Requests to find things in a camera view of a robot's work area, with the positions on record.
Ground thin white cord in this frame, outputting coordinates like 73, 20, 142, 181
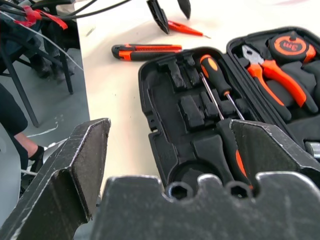
0, 11, 85, 73

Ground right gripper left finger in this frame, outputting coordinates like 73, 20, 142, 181
0, 117, 111, 240

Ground orange black utility knife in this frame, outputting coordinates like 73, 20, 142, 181
111, 43, 183, 62

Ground orange black screwdriver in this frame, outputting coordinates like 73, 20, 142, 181
199, 71, 254, 190
199, 54, 246, 121

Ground orange black tape measure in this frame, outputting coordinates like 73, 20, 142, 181
267, 32, 318, 65

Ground orange handled pliers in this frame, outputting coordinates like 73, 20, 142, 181
241, 44, 320, 121

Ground black plastic tool case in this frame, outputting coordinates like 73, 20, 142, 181
137, 25, 320, 192

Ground person in black clothes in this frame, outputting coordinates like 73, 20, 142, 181
0, 83, 46, 176

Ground black metal chair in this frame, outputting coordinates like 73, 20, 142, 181
0, 0, 75, 129

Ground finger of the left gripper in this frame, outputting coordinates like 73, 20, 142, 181
176, 0, 192, 20
146, 0, 171, 35

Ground orange tester pen screwdriver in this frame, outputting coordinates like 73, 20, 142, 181
166, 20, 212, 40

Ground silver metal tool piece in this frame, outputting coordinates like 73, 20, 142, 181
305, 140, 320, 160

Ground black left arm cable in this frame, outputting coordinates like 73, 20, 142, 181
0, 0, 133, 21
0, 0, 106, 16

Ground red tape wrap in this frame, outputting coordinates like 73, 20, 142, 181
13, 5, 69, 31

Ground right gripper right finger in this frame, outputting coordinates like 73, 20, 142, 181
229, 119, 320, 187

